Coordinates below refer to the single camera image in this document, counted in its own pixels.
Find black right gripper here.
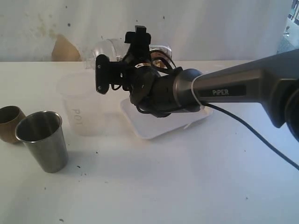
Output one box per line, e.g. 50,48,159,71
109,25,154,91

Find brown cubes and gold coins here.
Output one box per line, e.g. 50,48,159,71
149,48,172,68

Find clear plastic shaker cup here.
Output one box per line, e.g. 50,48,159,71
111,39,172,68

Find clear plastic shaker lid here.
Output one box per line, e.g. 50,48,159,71
84,39,128,70

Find stainless steel cup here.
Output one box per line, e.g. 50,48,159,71
15,111,68,173

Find brown wooden bowl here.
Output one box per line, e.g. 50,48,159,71
0,105,26,144

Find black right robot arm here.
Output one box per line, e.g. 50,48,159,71
109,26,299,137

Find white right zip tie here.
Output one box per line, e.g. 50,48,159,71
183,78,206,130

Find white rectangular tray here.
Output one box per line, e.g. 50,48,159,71
120,98,213,140

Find translucent plastic cup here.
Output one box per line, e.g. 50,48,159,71
57,70,104,136

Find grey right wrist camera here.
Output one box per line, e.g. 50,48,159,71
95,54,110,95

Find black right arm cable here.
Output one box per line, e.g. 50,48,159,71
135,56,299,171

